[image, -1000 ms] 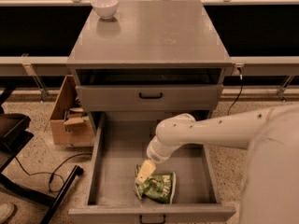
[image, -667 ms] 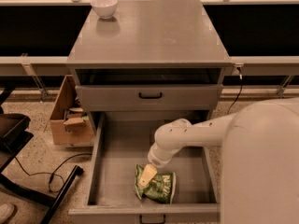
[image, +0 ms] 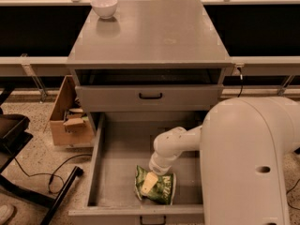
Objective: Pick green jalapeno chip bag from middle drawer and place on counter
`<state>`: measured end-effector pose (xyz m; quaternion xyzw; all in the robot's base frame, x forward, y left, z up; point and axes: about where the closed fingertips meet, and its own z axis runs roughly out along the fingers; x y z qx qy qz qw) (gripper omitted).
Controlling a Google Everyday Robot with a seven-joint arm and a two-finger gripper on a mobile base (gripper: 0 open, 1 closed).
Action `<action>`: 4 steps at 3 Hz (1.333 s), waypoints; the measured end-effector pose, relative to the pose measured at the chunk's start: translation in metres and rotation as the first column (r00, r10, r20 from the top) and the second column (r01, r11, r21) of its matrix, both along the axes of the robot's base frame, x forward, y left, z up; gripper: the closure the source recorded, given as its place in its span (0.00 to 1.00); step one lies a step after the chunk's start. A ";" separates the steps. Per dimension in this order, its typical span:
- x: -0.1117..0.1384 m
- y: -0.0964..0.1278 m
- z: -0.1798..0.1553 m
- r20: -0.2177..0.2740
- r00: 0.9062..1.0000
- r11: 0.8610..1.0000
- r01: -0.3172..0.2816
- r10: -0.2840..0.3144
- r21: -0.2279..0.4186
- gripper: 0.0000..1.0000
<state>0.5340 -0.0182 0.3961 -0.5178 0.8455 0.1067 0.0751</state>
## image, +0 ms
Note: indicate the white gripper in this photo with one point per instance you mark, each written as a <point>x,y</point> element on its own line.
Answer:
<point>157,167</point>

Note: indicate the green jalapeno chip bag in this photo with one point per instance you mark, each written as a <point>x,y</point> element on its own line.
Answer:
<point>162,192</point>

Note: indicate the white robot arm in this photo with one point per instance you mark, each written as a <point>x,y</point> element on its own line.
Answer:
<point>242,142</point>

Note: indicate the open grey middle drawer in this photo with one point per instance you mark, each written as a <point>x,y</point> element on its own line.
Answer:
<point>124,141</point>

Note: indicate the closed grey upper drawer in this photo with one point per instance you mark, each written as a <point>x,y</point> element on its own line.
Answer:
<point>125,98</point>

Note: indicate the grey drawer cabinet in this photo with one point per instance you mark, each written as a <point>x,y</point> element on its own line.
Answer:
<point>149,42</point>

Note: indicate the cardboard box with scraps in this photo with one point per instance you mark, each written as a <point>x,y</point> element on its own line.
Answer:
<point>69,125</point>

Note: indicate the white shoe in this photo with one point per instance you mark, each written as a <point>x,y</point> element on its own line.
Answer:
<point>6,213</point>

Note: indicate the white ceramic bowl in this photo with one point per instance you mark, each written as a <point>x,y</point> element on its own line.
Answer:
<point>104,8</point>

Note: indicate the black middle drawer handle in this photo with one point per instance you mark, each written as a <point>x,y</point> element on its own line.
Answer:
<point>146,220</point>

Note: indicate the black drawer handle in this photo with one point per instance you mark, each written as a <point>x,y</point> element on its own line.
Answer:
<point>146,220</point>
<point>150,97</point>

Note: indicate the black upper drawer handle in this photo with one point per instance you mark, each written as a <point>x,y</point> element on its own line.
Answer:
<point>150,97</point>

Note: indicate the black chair frame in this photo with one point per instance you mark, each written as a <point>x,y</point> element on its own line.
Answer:
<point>40,158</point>

